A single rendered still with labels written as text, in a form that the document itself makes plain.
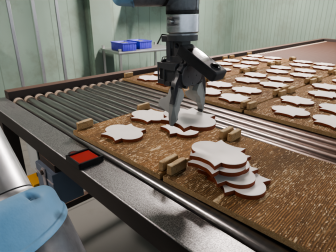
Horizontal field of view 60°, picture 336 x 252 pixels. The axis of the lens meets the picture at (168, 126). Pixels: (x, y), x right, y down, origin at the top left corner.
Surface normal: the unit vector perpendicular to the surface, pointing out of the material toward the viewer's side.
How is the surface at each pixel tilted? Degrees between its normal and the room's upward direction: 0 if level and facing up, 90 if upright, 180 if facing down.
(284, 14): 90
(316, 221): 0
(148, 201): 0
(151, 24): 90
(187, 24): 89
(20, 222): 45
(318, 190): 0
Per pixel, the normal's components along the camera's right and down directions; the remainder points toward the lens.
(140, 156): 0.00, -0.93
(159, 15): 0.68, 0.27
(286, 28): -0.73, 0.25
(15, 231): 0.52, -0.50
